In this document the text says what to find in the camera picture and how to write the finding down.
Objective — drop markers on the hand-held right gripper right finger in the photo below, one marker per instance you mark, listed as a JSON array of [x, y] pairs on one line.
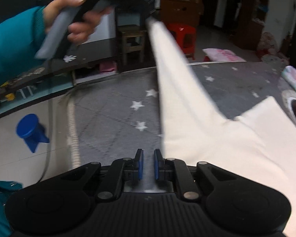
[[157, 165]]

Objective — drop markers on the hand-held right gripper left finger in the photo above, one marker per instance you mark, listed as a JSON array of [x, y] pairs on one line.
[[139, 164]]

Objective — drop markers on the white garment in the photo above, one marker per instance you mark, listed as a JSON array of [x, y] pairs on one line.
[[212, 140]]

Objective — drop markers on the person's left forearm teal sleeve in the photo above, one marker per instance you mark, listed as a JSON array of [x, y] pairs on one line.
[[12, 47]]

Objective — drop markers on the person's left hand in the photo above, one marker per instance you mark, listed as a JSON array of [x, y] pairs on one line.
[[55, 7]]

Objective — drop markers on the wooden cabinet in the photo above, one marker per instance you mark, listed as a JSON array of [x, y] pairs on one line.
[[180, 7]]

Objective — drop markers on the small wooden stool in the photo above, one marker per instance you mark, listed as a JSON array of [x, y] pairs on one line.
[[132, 30]]

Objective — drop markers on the black glass low table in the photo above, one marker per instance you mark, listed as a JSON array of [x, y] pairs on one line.
[[93, 51]]

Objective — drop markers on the red plastic stool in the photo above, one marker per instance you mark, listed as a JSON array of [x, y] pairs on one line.
[[185, 33]]

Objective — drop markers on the grey star-patterned mat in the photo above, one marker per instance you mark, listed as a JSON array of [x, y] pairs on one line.
[[113, 118]]

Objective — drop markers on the pink cloth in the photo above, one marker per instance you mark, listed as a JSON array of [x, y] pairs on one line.
[[108, 68]]

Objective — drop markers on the white pink-printed bag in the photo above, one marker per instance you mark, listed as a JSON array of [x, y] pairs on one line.
[[222, 54]]

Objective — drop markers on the blue plastic stand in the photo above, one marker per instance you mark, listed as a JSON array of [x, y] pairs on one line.
[[29, 129]]

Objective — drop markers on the wooden shelf unit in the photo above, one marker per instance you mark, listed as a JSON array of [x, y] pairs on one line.
[[257, 9]]

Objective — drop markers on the pink floral bag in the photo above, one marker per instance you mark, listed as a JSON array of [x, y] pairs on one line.
[[267, 43]]

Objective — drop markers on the person's teal clothing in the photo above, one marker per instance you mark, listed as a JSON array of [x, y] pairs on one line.
[[0, 207]]

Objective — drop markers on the folded pastel printed cloth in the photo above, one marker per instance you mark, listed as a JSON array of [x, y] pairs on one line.
[[294, 79]]

